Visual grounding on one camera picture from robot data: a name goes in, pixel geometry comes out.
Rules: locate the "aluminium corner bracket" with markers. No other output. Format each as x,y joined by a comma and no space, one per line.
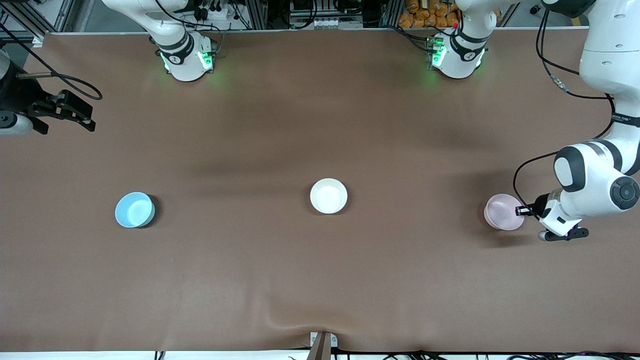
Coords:
38,40

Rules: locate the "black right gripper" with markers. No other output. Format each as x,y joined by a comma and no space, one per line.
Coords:
20,95

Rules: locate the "brown table cloth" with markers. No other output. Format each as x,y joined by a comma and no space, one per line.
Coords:
320,275

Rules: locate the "metal table clamp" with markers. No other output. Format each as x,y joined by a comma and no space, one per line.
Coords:
323,345

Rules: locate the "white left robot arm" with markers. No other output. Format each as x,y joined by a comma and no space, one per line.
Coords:
607,60

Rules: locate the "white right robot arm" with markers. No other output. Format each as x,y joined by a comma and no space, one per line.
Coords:
182,55

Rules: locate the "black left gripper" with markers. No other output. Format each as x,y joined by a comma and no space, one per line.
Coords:
539,204

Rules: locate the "orange snack bag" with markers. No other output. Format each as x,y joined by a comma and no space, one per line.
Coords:
425,15

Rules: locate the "white power strip with plugs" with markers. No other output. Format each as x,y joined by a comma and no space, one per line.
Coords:
217,14

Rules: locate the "aluminium frame post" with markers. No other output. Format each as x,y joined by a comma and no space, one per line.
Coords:
257,14
391,12

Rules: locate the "pink bowl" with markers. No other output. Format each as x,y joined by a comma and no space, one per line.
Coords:
502,212

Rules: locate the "blue bowl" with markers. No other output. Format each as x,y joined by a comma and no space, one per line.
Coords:
134,210

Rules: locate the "white bowl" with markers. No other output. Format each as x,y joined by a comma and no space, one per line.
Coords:
328,196

